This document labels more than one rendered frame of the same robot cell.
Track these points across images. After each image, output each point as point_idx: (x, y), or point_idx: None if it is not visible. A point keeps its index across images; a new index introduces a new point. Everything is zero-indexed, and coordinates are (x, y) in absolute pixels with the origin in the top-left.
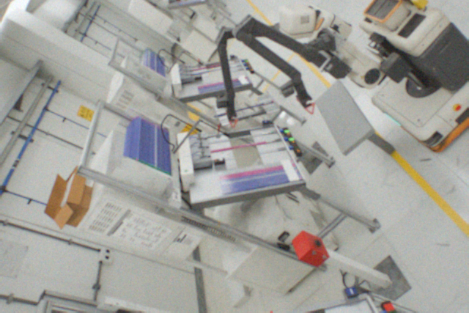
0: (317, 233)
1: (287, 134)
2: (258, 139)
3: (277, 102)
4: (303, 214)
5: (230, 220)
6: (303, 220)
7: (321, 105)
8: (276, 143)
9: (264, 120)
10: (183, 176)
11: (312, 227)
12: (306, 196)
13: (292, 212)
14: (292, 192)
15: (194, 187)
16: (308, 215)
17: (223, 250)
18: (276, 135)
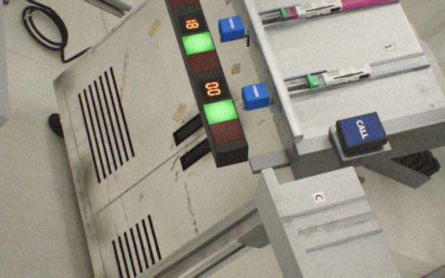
0: (125, 0)
1: (218, 82)
2: (387, 31)
3: (288, 211)
4: (166, 70)
5: None
6: (168, 33)
7: None
8: (282, 1)
9: (367, 135)
10: None
11: (137, 39)
12: (131, 257)
13: (212, 7)
14: (201, 173)
15: None
16: (140, 105)
17: None
18: (284, 64)
